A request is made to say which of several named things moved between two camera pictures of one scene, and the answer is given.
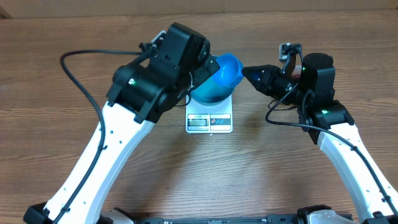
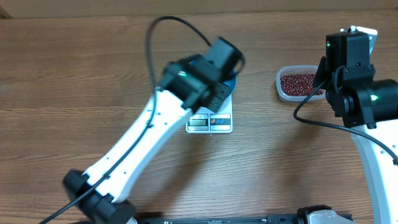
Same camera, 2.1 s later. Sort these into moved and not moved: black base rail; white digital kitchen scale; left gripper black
Moved: left gripper black
Not moved: black base rail; white digital kitchen scale
